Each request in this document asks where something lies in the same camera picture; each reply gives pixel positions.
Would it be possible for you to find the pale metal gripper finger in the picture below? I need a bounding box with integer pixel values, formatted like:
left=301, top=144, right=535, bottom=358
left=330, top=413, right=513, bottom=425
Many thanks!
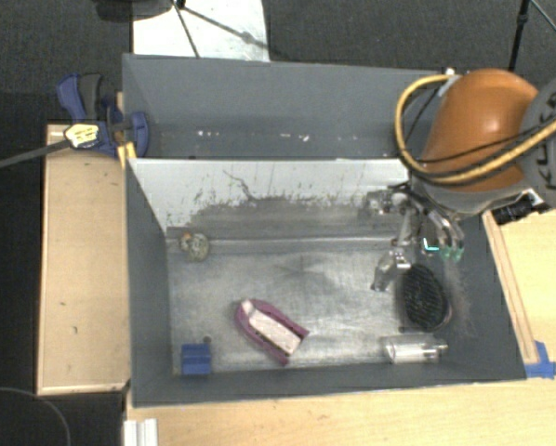
left=391, top=246, right=413, bottom=283
left=369, top=249, right=396, bottom=293

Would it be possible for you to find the pale wood flat board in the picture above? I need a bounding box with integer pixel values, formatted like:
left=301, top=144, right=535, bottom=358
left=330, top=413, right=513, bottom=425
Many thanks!
left=35, top=123, right=133, bottom=397

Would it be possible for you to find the blue block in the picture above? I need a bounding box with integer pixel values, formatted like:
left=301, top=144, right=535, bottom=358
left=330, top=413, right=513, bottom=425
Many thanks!
left=179, top=342, right=213, bottom=376

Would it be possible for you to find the grey mottled ball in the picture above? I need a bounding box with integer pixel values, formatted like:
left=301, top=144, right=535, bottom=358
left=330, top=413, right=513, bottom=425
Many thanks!
left=179, top=232, right=211, bottom=263

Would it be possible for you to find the grey metal bin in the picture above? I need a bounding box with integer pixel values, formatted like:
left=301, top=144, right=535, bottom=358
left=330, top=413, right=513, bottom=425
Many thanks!
left=121, top=52, right=528, bottom=409

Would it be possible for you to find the black oval brush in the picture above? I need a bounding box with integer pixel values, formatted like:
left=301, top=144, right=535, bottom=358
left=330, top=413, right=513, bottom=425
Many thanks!
left=400, top=262, right=452, bottom=334

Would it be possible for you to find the black cylinder on white bracket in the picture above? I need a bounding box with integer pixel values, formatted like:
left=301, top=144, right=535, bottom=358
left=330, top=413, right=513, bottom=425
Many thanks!
left=490, top=190, right=551, bottom=226

